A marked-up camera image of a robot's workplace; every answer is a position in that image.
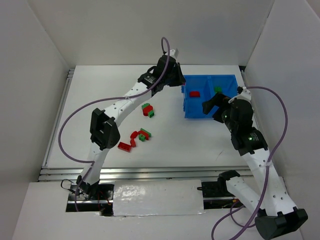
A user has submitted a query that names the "red sloped brick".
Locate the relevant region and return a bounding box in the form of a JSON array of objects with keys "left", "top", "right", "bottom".
[{"left": 189, "top": 91, "right": 201, "bottom": 98}]

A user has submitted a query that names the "green number four brick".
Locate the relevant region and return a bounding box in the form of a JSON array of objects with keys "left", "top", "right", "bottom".
[{"left": 138, "top": 134, "right": 146, "bottom": 142}]

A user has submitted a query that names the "tiny green 1x3 brick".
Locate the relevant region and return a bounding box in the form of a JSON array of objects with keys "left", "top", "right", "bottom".
[{"left": 213, "top": 86, "right": 223, "bottom": 93}]

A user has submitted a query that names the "red arch brick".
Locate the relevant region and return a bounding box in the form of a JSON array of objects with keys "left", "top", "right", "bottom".
[{"left": 130, "top": 131, "right": 139, "bottom": 139}]

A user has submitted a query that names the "green brick beside red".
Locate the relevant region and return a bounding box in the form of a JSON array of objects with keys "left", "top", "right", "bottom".
[{"left": 148, "top": 110, "right": 155, "bottom": 118}]

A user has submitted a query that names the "red rounded brick cluster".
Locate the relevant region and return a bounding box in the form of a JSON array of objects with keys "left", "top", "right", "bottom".
[{"left": 142, "top": 105, "right": 154, "bottom": 117}]

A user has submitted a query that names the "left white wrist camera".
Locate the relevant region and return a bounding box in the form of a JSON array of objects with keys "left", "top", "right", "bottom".
[{"left": 169, "top": 48, "right": 179, "bottom": 59}]

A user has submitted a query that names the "green curved long brick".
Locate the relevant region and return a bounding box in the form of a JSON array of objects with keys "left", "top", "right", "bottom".
[{"left": 140, "top": 128, "right": 152, "bottom": 138}]

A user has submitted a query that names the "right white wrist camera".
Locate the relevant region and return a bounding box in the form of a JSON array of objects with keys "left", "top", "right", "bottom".
[{"left": 236, "top": 86, "right": 252, "bottom": 102}]

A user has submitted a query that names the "aluminium frame rail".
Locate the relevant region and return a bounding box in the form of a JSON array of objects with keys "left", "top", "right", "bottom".
[{"left": 38, "top": 166, "right": 253, "bottom": 182}]

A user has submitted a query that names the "blue divided bin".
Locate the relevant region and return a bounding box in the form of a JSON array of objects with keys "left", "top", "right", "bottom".
[{"left": 181, "top": 74, "right": 238, "bottom": 119}]

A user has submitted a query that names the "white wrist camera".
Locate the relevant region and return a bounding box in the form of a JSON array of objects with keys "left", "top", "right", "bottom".
[
  {"left": 236, "top": 86, "right": 252, "bottom": 102},
  {"left": 169, "top": 48, "right": 179, "bottom": 59}
]

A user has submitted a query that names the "red 2x2 brick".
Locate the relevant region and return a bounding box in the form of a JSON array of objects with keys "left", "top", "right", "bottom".
[{"left": 130, "top": 138, "right": 137, "bottom": 148}]

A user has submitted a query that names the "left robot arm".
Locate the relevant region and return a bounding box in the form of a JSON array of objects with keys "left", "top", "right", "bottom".
[{"left": 76, "top": 55, "right": 185, "bottom": 198}]

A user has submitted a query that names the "large red 2x4 brick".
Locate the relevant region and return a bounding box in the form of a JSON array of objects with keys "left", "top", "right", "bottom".
[{"left": 117, "top": 142, "right": 132, "bottom": 153}]

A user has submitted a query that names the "green brick top cluster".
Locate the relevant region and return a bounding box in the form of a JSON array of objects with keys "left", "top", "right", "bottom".
[{"left": 141, "top": 103, "right": 150, "bottom": 110}]

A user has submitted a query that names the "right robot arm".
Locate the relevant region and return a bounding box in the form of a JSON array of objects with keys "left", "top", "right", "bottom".
[{"left": 202, "top": 92, "right": 308, "bottom": 240}]

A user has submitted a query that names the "red curved long brick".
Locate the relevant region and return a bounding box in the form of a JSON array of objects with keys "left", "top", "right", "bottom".
[{"left": 138, "top": 131, "right": 149, "bottom": 141}]

